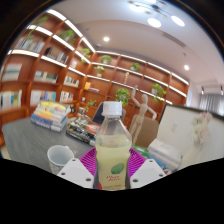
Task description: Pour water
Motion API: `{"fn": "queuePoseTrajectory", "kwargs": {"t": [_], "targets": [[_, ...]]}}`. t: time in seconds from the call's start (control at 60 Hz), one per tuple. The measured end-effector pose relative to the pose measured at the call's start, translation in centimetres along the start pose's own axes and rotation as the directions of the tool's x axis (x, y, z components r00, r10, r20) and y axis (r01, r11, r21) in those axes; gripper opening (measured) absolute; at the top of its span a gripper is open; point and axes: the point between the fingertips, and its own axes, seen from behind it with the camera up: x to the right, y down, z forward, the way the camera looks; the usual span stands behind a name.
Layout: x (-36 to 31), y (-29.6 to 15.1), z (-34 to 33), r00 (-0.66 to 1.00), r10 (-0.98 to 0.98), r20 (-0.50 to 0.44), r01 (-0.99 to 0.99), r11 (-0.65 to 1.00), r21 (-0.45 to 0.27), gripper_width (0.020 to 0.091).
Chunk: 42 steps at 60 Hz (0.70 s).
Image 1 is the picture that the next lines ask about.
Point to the green and white box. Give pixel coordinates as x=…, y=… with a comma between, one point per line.
x=140, y=151

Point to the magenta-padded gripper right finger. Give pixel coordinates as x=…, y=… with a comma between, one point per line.
x=147, y=172

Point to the orange wooden shelf unit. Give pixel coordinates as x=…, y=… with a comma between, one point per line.
x=50, y=86

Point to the clear bottle of yellow drink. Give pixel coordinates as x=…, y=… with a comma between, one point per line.
x=113, y=150

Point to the wooden artist mannequin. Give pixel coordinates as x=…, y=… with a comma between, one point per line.
x=141, y=113

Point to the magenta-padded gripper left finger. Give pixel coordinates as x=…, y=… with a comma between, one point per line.
x=76, y=172

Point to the pink and white flower bouquet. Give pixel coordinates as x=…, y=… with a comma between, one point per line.
x=201, y=126

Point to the white wall socket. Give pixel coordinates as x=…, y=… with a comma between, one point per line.
x=173, y=126

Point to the stack of colourful books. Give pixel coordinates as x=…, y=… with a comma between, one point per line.
x=50, y=116

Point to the white cup with triangle pattern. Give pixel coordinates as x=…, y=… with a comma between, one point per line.
x=59, y=158

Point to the round recessed ceiling light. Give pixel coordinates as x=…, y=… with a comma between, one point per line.
x=106, y=39
x=186, y=67

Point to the branched ceiling lamp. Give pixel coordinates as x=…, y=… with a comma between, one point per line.
x=154, y=22

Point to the grey window curtain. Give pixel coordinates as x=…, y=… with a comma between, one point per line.
x=213, y=104

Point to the ceiling air vent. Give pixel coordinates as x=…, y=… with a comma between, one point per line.
x=174, y=39

